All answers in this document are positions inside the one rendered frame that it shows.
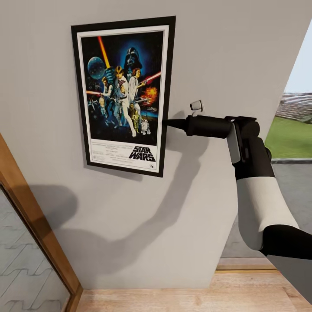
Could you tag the poster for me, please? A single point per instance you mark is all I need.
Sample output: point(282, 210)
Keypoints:
point(124, 71)

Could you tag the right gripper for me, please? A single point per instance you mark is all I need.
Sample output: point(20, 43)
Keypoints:
point(199, 126)

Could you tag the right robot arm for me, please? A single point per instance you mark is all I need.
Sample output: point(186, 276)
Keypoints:
point(265, 222)

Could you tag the door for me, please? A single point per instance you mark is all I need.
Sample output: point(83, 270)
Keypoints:
point(35, 274)

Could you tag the fixed window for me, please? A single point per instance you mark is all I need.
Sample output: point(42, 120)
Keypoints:
point(290, 142)

